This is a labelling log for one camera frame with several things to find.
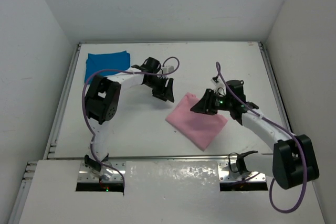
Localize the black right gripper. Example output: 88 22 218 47
191 89 233 115

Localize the pink t shirt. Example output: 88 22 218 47
165 92 228 151

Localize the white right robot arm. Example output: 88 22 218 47
190 88 320 189

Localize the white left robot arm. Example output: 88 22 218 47
81 57 180 173

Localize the blue folded t shirt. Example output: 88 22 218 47
84 51 131 82

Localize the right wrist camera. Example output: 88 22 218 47
226 80 246 103

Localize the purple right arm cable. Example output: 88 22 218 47
215 61 308 214

